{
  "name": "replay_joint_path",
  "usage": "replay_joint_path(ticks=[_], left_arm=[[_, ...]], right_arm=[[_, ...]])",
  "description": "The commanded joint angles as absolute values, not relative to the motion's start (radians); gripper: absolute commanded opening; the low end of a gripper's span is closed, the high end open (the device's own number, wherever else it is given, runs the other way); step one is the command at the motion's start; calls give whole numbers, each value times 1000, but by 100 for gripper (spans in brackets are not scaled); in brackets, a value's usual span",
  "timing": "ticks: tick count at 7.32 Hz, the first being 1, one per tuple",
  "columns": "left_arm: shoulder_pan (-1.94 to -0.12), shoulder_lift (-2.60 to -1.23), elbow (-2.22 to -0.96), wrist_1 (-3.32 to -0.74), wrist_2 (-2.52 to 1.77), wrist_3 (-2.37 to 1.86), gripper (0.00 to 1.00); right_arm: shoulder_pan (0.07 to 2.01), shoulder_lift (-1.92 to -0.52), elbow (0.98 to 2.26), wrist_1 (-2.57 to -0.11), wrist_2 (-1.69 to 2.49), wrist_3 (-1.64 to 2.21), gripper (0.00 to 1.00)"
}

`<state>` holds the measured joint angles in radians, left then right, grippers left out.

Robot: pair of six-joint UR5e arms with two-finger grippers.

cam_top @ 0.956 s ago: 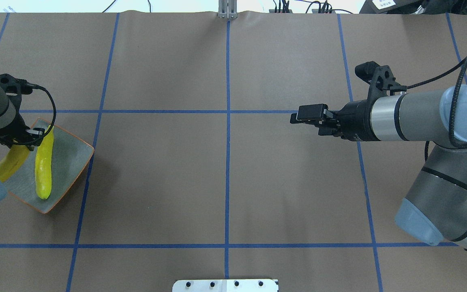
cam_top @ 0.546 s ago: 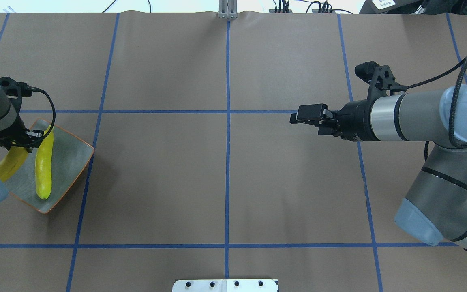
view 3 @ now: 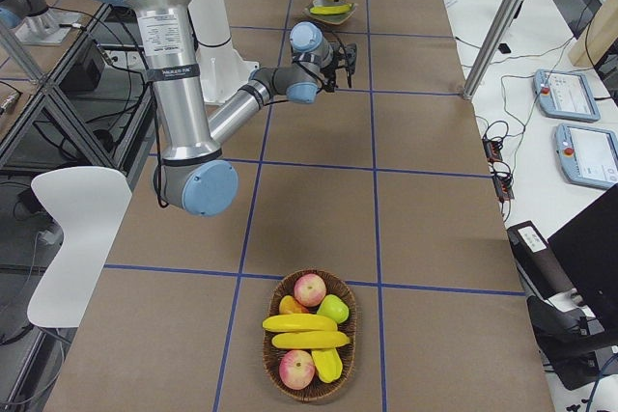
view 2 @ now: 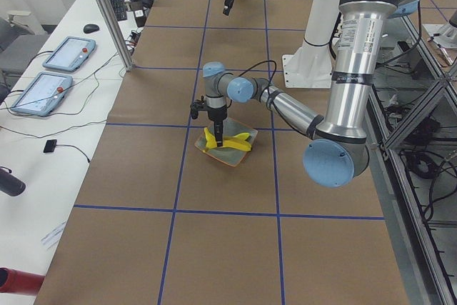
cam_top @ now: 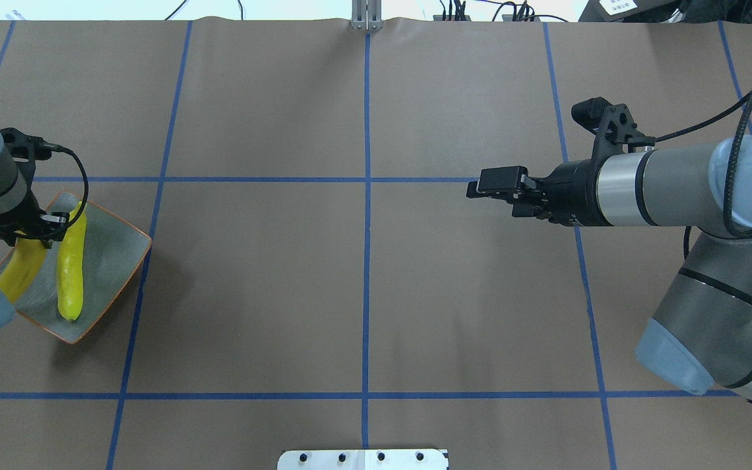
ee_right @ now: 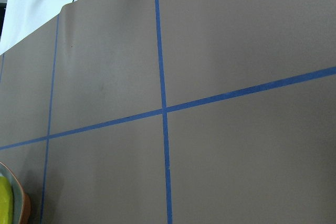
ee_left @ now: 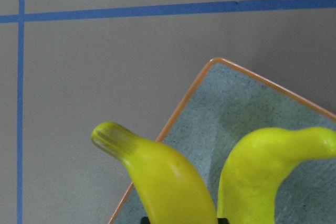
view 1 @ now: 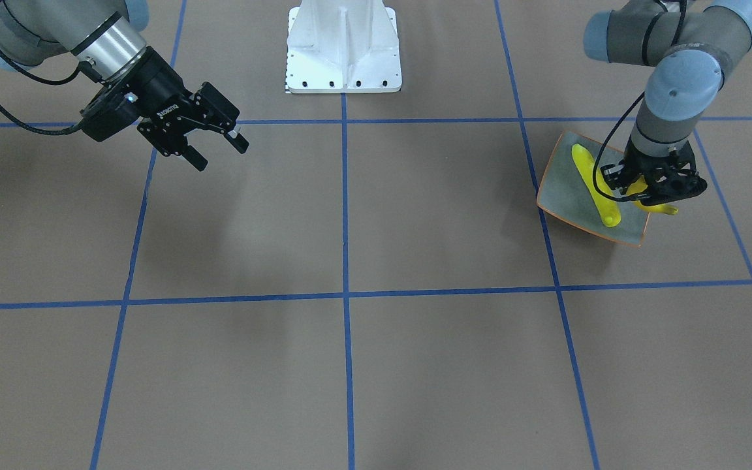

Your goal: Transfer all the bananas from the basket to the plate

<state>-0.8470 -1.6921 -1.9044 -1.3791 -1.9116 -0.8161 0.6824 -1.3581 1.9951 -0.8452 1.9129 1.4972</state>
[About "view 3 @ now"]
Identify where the grey square plate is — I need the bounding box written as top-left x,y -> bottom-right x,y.
303,0 -> 357,26

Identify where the brown wicker basket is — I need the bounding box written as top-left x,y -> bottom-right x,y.
263,268 -> 357,402

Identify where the small black box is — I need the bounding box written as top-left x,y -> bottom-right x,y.
498,42 -> 511,54

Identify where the orange circuit board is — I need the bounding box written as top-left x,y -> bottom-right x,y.
492,177 -> 515,203
482,138 -> 503,162

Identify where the pink apple far end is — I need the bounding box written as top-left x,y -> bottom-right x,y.
294,273 -> 326,307

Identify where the pink apple end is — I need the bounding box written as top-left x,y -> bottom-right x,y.
294,273 -> 326,307
279,349 -> 316,391

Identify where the upper teach pendant tablet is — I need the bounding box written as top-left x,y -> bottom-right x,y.
534,69 -> 601,123

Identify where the teach pendant tablet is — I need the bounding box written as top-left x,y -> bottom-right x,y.
534,69 -> 601,123
554,124 -> 617,190

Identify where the green pear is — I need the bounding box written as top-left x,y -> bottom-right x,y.
317,294 -> 350,324

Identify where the orange mango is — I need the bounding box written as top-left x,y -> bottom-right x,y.
278,295 -> 310,315

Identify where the lower teach pendant tablet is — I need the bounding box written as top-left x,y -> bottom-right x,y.
554,124 -> 617,190

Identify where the white chair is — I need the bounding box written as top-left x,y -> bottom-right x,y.
27,166 -> 131,329

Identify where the black box with label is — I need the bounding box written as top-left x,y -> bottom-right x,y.
507,221 -> 580,299

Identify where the yellow starfruit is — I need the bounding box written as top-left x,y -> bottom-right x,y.
311,348 -> 343,383

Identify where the pink apple near end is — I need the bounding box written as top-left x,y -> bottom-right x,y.
279,349 -> 316,391

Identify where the black monitor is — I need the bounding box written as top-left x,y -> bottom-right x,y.
548,186 -> 617,329

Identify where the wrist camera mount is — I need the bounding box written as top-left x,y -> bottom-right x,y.
343,43 -> 357,75

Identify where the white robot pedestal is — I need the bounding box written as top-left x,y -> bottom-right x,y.
189,0 -> 259,105

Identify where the aluminium frame post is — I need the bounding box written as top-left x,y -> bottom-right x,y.
462,0 -> 523,100

